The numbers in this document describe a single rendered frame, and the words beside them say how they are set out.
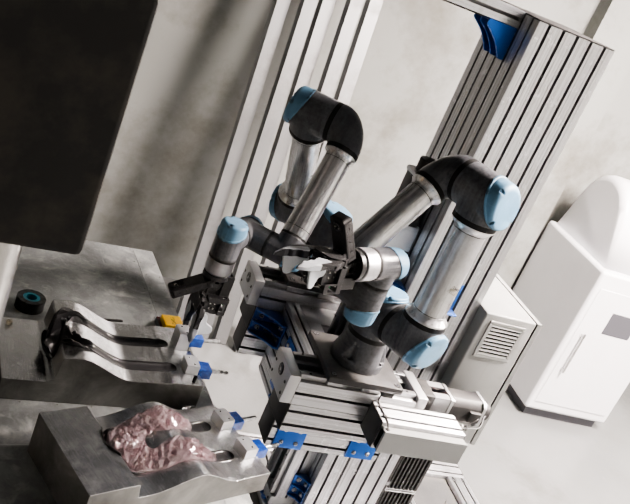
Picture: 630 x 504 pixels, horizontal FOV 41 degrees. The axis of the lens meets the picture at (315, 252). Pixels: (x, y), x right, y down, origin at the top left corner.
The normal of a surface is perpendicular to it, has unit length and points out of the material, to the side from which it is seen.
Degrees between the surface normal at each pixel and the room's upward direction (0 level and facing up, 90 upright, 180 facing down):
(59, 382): 90
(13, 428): 0
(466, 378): 90
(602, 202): 90
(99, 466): 0
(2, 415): 0
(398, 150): 90
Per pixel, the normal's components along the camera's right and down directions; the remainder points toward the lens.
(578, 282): -0.91, -0.24
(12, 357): 0.37, -0.85
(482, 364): 0.25, 0.48
